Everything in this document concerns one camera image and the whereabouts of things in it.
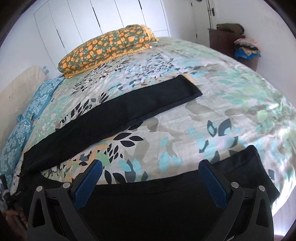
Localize black pants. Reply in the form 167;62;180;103
21;76;279;240

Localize person's left hand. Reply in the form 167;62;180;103
2;209;28;228

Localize teal patterned pillow near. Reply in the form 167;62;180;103
1;118;33;188

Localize teal patterned pillow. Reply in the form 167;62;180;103
1;118;33;188
17;77;65;122

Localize floral leaf-print bed sheet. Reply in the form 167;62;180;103
9;37;296;216

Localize teal patterned pillow far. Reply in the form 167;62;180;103
17;77;65;122

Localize cream padded headboard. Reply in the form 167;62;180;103
0;65;46;148

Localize orange floral folded quilt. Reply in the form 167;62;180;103
57;25;159;78

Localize pile of colourful clothes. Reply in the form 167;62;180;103
234;38;261;60

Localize dark brown wooden dresser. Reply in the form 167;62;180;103
208;29;259;71

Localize olive folded cloth on dresser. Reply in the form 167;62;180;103
216;23;245;35

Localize white door with handle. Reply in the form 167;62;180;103
191;0;214;47

